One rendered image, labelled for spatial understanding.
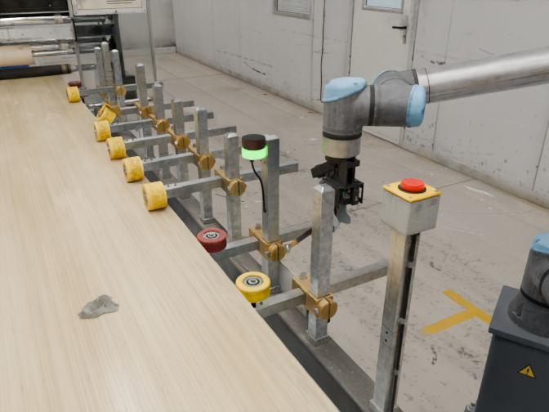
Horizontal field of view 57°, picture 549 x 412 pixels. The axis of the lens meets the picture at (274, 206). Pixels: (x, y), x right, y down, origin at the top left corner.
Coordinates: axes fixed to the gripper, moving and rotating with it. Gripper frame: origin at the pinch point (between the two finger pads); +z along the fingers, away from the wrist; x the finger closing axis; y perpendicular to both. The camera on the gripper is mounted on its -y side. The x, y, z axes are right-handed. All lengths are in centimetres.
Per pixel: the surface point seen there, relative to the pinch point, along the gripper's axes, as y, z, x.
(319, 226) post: 9.0, -6.6, -9.8
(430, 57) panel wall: -229, 11, 258
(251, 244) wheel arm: -19.6, 11.7, -13.0
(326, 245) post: 9.6, -1.5, -8.0
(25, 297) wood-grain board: -15, 7, -71
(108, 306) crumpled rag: -2, 6, -55
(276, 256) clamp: -12.6, 13.0, -8.7
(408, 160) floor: -221, 97, 240
